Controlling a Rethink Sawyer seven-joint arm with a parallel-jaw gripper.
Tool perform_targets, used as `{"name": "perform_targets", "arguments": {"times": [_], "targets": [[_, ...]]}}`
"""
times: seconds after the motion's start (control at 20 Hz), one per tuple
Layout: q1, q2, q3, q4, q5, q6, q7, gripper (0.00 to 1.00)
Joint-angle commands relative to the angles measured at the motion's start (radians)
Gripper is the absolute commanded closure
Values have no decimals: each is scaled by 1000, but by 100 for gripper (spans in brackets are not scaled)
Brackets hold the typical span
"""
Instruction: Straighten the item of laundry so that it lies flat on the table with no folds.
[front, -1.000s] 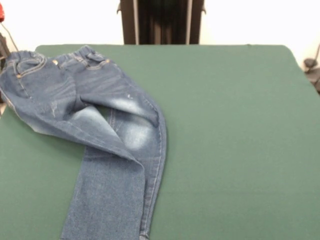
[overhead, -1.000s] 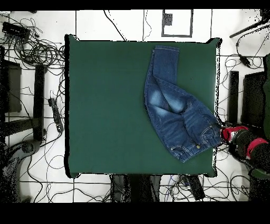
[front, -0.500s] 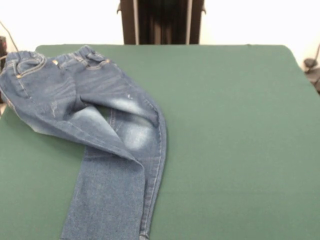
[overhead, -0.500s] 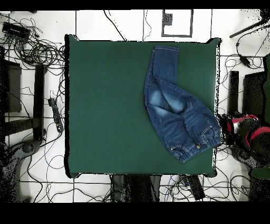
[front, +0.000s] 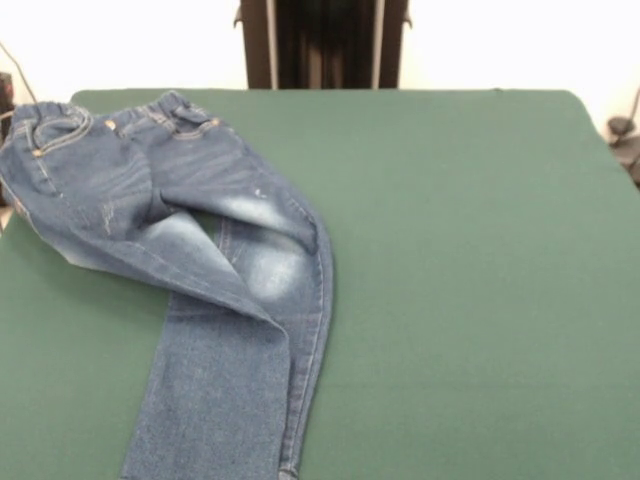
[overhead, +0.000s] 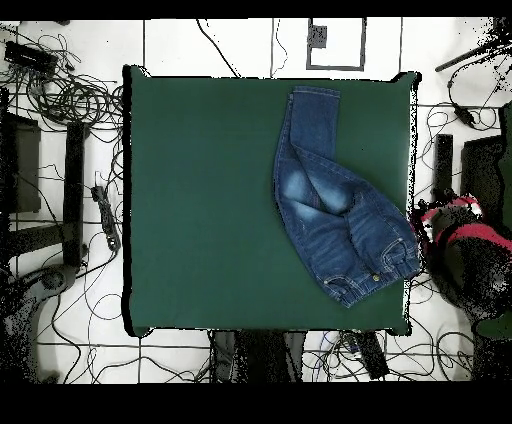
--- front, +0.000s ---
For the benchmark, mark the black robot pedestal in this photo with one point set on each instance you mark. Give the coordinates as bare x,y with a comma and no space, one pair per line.
325,45

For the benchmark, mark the blue denim jeans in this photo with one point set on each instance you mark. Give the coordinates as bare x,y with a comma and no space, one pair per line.
210,350

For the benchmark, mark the dark green table cloth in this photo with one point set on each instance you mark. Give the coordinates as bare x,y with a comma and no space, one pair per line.
475,250

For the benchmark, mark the dark stand base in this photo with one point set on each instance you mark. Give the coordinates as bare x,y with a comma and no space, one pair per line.
625,150
6,90

